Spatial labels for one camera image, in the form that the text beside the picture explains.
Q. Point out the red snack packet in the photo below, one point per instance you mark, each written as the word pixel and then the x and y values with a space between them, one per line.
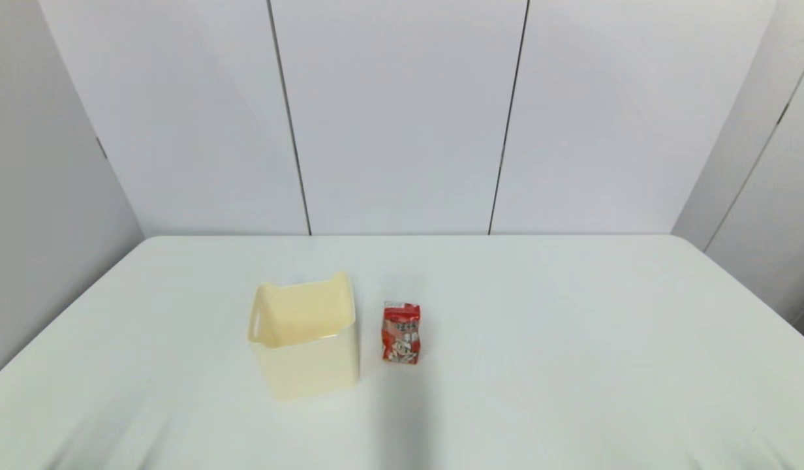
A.
pixel 402 333

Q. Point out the cream plastic bin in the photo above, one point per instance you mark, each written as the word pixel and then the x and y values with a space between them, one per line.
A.
pixel 307 339

